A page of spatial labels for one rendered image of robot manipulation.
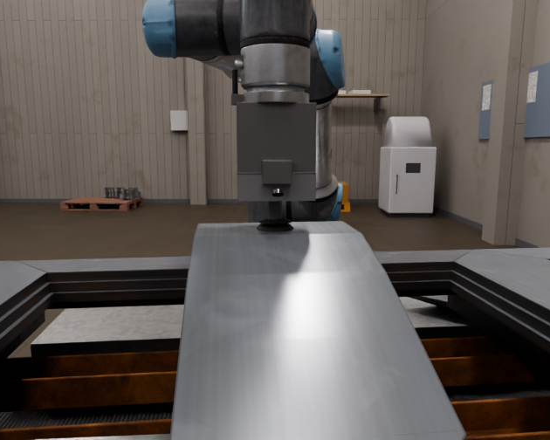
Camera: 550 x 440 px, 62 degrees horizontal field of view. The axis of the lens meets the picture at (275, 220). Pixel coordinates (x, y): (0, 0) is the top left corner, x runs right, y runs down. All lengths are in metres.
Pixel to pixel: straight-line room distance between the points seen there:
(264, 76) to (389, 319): 0.27
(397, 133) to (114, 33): 5.34
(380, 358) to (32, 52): 9.64
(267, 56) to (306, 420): 0.34
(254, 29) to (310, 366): 0.33
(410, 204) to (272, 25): 6.70
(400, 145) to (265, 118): 6.64
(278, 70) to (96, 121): 8.81
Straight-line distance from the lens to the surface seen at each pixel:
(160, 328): 1.04
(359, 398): 0.32
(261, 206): 1.23
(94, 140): 9.26
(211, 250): 0.45
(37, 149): 9.72
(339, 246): 0.47
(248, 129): 0.48
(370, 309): 0.39
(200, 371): 0.33
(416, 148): 7.10
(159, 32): 0.63
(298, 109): 0.48
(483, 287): 0.81
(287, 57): 0.48
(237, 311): 0.37
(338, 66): 0.96
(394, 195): 7.05
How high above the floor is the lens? 1.07
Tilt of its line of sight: 9 degrees down
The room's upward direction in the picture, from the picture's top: straight up
